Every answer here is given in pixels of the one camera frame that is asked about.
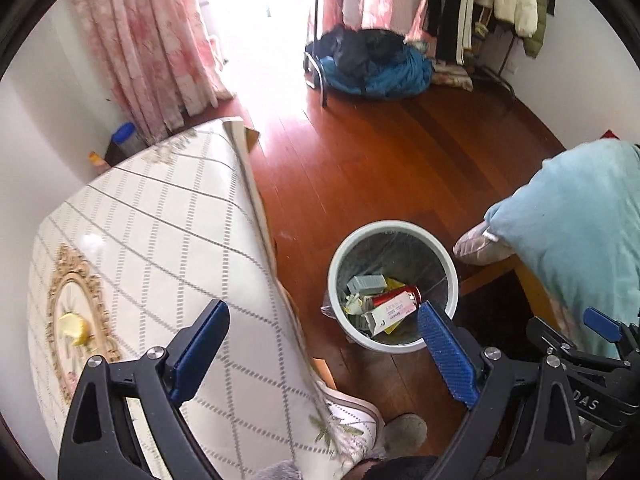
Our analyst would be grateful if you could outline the pale pink cushion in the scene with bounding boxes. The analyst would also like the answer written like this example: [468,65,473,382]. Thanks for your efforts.
[452,223,517,266]

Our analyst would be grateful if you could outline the pink floral curtain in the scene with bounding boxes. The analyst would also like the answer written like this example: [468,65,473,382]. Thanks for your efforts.
[66,0,237,144]
[320,0,432,44]

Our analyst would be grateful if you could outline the light blue pillow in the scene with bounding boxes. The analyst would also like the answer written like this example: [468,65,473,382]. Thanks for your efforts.
[483,138,640,359]

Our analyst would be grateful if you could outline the wooden bed frame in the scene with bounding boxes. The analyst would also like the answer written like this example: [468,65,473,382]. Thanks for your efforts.
[459,254,557,322]

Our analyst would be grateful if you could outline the small black box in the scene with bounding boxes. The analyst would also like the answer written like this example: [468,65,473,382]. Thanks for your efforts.
[104,139,127,167]

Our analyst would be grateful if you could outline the grey slipper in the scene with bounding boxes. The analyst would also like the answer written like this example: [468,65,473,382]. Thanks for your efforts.
[384,412,429,461]

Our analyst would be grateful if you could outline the pile of dark blue clothes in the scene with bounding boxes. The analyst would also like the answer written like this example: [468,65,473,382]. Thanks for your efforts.
[305,27,434,99]

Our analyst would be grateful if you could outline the wrapper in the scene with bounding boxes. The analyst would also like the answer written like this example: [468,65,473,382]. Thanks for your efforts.
[344,294,374,317]

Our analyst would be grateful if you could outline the white round waste bin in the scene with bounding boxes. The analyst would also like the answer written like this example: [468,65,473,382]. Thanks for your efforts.
[327,219,460,354]

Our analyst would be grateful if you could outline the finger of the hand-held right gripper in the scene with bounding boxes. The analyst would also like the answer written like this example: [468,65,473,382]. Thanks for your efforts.
[583,307,640,359]
[526,317,640,429]

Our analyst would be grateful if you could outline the cream puffer jacket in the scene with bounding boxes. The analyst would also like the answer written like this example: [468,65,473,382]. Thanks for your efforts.
[492,0,539,39]

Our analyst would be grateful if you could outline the long white carton box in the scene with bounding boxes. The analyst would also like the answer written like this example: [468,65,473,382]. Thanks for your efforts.
[366,292,420,337]

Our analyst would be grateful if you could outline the white checkered tablecloth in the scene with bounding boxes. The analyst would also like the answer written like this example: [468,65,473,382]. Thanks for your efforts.
[26,116,386,480]

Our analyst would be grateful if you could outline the black trousers with white stripe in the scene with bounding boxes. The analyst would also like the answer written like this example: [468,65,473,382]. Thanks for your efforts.
[427,0,477,66]

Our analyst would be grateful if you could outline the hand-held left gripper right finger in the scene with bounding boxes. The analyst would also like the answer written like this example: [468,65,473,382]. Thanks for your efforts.
[417,301,587,480]

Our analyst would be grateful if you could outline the person's dark fleece right leg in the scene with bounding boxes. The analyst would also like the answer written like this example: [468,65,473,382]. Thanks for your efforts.
[350,454,442,480]

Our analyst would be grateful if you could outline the grey white medicine box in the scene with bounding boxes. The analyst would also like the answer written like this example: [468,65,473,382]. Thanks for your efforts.
[347,274,387,295]

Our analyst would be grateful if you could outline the bitten apple piece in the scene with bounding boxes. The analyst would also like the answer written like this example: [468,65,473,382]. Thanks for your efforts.
[58,312,92,347]

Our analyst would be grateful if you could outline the olive green jacket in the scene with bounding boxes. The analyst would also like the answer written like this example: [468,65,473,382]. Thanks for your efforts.
[522,0,549,59]

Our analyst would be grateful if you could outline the floral cloth on floor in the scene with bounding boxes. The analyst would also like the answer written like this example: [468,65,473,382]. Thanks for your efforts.
[430,59,475,92]

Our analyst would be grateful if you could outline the jar with blue lid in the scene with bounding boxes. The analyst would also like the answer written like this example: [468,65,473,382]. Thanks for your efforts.
[110,122,147,156]

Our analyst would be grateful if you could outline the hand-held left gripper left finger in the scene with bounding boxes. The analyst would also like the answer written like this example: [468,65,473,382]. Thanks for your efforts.
[57,299,232,480]

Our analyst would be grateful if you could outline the black metal clothes rack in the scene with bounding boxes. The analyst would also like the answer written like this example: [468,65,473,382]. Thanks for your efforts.
[303,0,518,108]

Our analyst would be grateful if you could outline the red soda can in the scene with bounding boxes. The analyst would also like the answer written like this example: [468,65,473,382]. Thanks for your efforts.
[372,284,424,311]

